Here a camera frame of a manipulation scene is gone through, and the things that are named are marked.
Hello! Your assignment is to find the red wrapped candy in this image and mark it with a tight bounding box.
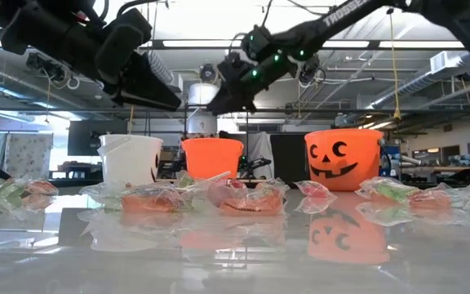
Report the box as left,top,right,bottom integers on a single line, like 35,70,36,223
208,177,247,202
293,180,338,204

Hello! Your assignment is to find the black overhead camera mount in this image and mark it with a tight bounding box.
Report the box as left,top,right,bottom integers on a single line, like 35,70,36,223
25,51,68,83

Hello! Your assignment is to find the black wall monitor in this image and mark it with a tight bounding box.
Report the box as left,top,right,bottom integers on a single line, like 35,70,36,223
67,119,131,158

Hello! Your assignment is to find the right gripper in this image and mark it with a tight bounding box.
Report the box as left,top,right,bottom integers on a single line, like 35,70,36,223
206,51,301,116

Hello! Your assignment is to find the white bucket black pumpkin face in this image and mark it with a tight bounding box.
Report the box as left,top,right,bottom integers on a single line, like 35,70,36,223
98,133,165,187

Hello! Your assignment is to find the silver ventilation duct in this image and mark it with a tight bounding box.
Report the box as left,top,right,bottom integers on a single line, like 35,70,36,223
369,51,470,110

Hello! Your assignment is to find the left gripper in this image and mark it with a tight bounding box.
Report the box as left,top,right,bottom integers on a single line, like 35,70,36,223
111,51,183,112

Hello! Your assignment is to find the yellow hanging rope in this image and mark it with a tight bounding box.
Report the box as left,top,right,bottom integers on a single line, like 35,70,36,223
386,7,402,123

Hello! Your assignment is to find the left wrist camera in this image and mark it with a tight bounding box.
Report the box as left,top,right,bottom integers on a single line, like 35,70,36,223
95,7,153,85

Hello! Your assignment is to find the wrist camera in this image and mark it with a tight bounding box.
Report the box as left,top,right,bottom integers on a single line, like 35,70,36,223
95,7,153,85
241,24,275,62

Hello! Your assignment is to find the round black ceiling camera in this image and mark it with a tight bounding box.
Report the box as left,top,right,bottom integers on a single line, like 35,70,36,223
198,63,219,83

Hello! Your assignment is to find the orange bucket jagged-mouth face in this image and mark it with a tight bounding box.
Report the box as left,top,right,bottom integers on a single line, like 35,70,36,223
180,137,245,180

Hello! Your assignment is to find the orange wrapped candy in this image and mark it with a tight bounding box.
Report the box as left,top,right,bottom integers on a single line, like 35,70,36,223
407,189,463,210
218,179,290,216
24,179,60,198
119,184,186,214

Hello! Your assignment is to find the orange bucket smiling pumpkin face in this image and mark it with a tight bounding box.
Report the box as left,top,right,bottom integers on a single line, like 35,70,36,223
304,128,384,192

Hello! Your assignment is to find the floral fabric panel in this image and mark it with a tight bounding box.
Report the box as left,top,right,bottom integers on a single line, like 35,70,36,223
4,132,55,180

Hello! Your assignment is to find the black panel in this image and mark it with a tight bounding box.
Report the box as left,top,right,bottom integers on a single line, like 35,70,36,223
269,133,310,185

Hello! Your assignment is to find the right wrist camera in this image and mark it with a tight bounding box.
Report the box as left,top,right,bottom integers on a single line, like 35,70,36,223
241,24,275,62

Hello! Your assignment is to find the white cloth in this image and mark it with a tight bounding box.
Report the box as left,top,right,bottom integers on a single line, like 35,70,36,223
246,131,276,180

